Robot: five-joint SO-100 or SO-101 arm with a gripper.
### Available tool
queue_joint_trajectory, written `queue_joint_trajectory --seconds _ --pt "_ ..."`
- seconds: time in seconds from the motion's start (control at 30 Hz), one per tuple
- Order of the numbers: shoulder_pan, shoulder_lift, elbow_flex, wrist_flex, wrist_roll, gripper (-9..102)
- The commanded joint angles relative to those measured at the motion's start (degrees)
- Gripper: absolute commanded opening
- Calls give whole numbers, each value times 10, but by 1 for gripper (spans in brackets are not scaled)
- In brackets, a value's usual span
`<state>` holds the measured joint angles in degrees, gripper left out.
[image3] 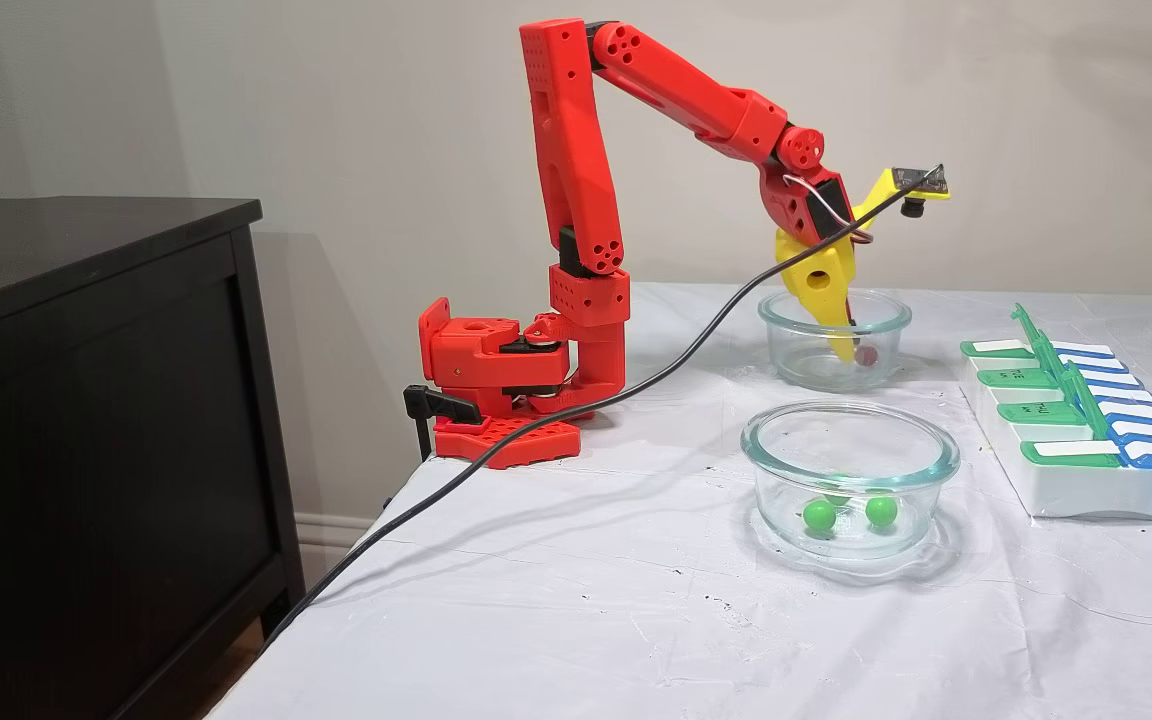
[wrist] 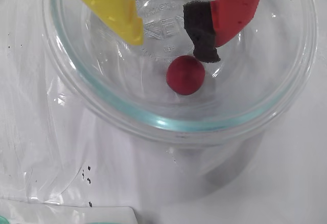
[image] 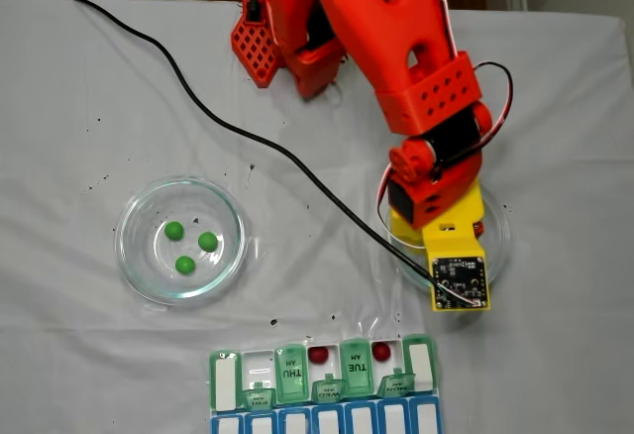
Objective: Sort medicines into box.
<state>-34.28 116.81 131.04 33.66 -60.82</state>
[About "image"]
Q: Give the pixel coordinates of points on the red ball pill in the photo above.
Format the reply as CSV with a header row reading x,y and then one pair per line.
x,y
381,351
318,355

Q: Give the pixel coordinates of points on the green ball pill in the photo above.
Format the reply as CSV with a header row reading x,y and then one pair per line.
x,y
174,230
184,264
207,241

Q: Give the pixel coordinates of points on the weekly pill organizer box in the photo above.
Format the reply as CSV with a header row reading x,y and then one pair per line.
x,y
297,374

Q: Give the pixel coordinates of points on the glass bowl with red balls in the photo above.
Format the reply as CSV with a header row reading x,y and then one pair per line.
x,y
497,255

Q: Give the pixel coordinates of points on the glass bowl with green balls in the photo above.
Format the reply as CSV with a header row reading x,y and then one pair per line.
x,y
138,265

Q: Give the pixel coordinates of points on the white table cover sheet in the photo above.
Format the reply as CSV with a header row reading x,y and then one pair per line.
x,y
99,379

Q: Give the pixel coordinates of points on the yellow camera board mount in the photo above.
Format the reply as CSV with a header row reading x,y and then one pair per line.
x,y
458,275

